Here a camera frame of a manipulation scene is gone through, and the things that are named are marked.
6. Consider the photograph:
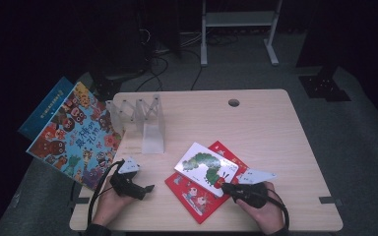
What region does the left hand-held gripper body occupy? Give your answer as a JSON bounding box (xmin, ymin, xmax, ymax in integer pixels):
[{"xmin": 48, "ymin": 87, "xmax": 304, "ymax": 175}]
[{"xmin": 108, "ymin": 156, "xmax": 142, "ymax": 198}]

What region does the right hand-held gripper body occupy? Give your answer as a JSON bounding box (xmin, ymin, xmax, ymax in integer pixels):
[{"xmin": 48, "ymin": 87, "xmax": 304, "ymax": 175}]
[{"xmin": 232, "ymin": 168, "xmax": 279, "ymax": 209}]

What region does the white caterpillar board book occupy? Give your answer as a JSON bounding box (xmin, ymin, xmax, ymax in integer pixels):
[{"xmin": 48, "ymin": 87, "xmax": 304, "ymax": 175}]
[{"xmin": 173, "ymin": 142, "xmax": 240, "ymax": 199}]

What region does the red picture book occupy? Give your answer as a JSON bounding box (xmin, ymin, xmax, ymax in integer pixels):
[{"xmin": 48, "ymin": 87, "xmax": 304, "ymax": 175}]
[{"xmin": 164, "ymin": 140, "xmax": 254, "ymax": 225}]

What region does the clear folding book rack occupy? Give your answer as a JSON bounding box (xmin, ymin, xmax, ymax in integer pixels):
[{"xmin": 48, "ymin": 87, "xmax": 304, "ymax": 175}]
[{"xmin": 106, "ymin": 93, "xmax": 166, "ymax": 155}]

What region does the colourful animals picture book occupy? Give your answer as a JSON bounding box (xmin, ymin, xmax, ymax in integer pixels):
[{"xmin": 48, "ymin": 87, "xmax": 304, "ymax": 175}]
[{"xmin": 26, "ymin": 82, "xmax": 126, "ymax": 192}]

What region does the dark blue monster picture book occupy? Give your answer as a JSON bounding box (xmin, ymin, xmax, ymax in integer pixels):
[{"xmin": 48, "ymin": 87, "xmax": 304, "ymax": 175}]
[{"xmin": 18, "ymin": 77, "xmax": 75, "ymax": 142}]

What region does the person's left hand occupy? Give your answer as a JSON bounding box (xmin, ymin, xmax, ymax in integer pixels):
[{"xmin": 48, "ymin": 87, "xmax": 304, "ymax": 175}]
[{"xmin": 92, "ymin": 178, "xmax": 136, "ymax": 227}]

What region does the person's right hand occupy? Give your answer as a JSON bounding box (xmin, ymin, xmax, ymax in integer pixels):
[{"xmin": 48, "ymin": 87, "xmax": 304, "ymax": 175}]
[{"xmin": 235, "ymin": 181, "xmax": 286, "ymax": 235}]

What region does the grey tape strip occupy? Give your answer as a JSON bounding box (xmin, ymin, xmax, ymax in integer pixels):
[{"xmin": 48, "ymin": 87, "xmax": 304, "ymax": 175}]
[
  {"xmin": 318, "ymin": 196, "xmax": 339, "ymax": 205},
  {"xmin": 68, "ymin": 197, "xmax": 91, "ymax": 208}
]

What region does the black tripod stand base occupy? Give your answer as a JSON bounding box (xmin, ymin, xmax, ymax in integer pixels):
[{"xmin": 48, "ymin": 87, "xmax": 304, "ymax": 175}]
[{"xmin": 90, "ymin": 67, "xmax": 146, "ymax": 102}]

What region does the left hand-held gripper black cable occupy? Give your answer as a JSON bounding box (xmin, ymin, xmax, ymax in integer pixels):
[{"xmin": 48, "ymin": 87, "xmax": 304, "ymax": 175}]
[{"xmin": 87, "ymin": 159, "xmax": 126, "ymax": 227}]

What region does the hand-held gripper black cable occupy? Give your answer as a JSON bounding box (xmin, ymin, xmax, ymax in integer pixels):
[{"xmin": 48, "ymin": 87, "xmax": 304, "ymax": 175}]
[
  {"xmin": 267, "ymin": 188, "xmax": 291, "ymax": 230},
  {"xmin": 87, "ymin": 159, "xmax": 126, "ymax": 227}
]

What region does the right hand-held gripper black cable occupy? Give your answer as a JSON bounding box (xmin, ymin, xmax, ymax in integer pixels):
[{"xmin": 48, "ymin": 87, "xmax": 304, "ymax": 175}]
[{"xmin": 267, "ymin": 188, "xmax": 291, "ymax": 230}]

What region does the looped black floor cable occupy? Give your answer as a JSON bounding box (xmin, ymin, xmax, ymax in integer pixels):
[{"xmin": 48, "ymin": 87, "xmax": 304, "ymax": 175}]
[{"xmin": 134, "ymin": 55, "xmax": 170, "ymax": 92}]

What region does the black stand base plate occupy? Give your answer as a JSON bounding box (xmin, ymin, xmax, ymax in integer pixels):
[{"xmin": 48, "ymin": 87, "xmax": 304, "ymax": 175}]
[{"xmin": 297, "ymin": 63, "xmax": 352, "ymax": 103}]

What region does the bundle of floor cables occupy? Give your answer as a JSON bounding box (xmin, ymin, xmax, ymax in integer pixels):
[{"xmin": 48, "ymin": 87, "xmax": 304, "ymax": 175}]
[{"xmin": 206, "ymin": 31, "xmax": 240, "ymax": 47}]

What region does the white metal stand frame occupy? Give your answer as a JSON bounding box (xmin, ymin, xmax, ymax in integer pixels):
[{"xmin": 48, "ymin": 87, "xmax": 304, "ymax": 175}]
[{"xmin": 200, "ymin": 0, "xmax": 284, "ymax": 68}]

